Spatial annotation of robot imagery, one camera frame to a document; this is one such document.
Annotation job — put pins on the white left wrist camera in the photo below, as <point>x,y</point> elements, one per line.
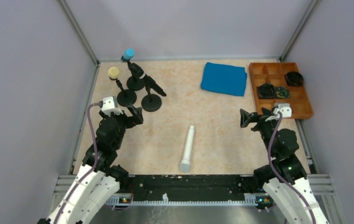
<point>111,105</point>

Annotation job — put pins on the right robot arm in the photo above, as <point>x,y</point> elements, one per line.
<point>284,179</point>

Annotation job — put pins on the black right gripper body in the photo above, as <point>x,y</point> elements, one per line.
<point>258,118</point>

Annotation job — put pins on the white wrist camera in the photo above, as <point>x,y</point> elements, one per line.
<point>280,110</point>
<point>111,105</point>

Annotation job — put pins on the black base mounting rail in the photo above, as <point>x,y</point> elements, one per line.
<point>194,188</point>

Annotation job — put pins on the blue folded cloth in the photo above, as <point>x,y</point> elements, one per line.
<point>224,79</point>

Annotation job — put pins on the wooden compartment tray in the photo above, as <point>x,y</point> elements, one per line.
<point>279,83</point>

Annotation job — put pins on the blue toy microphone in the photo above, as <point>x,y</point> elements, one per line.
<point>127,55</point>

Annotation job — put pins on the black mic stand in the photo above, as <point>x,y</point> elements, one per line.
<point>135,82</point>
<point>126,96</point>
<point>151,102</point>

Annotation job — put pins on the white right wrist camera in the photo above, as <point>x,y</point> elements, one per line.
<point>280,110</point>

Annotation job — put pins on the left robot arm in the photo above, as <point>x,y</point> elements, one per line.
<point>98,179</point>

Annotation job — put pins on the yellow toy microphone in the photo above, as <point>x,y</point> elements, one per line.
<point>114,73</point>

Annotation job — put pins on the black toy microphone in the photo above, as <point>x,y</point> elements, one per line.
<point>149,81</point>

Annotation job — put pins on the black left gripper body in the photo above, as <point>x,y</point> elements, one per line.
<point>127,115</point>

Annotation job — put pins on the white toy microphone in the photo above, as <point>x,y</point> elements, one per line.
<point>185,163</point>

